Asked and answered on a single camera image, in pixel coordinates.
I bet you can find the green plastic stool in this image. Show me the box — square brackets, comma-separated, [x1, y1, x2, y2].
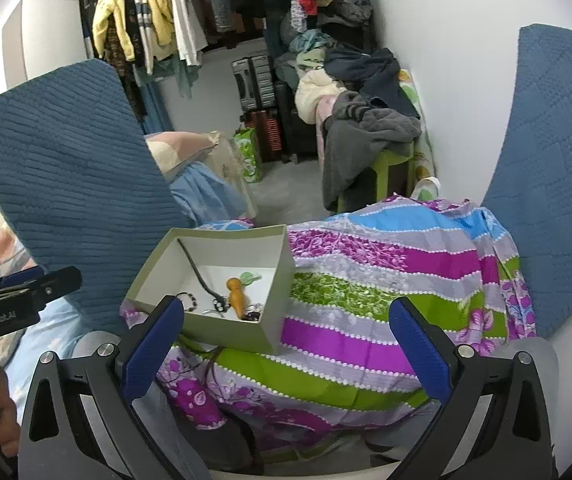
[337, 148, 415, 212]

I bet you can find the left blue knitted knee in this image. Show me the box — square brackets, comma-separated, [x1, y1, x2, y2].
[0, 60, 189, 335]

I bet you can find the pink beige pillow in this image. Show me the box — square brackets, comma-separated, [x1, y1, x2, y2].
[145, 131, 220, 183]

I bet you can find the beige floral cloth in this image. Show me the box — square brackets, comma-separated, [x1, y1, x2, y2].
[203, 131, 258, 219]

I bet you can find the green paper bag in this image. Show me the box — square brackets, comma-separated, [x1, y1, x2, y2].
[233, 127, 263, 183]

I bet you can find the grey suitcase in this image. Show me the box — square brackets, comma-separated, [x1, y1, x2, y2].
[231, 54, 276, 113]

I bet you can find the dark navy garment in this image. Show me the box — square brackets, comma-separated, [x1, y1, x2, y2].
[324, 44, 420, 119]

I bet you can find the red black suitcase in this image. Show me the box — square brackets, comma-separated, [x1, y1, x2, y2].
[243, 110, 284, 162]

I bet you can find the green white cardboard box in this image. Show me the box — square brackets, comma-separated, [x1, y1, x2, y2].
[121, 226, 295, 354]

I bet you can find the black stick hair pin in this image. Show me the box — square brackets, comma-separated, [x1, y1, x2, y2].
[176, 238, 228, 315]

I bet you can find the yellow hanging jacket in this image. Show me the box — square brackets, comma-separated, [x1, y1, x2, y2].
[92, 0, 176, 72]

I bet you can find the colourful floral bed sheet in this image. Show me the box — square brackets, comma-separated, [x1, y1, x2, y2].
[157, 195, 536, 462]

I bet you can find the cream fluffy garment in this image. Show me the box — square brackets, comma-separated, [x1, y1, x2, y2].
[295, 68, 345, 125]

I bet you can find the light blue cloth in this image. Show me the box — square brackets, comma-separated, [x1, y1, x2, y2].
[169, 162, 247, 228]

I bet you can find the white hanging shirt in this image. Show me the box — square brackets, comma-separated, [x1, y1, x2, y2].
[171, 0, 208, 66]

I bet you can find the black beaded bracelet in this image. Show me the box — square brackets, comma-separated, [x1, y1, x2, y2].
[175, 291, 201, 313]

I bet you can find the grey fleece blanket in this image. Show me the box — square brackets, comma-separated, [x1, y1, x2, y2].
[322, 91, 421, 210]

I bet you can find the right blue knitted knee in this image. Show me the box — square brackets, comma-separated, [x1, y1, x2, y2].
[482, 24, 572, 337]

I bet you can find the blue knitted knee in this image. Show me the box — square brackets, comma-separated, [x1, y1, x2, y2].
[0, 60, 189, 335]
[482, 24, 572, 337]

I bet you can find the orange wooden figure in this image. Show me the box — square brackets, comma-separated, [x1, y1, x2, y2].
[226, 278, 246, 318]

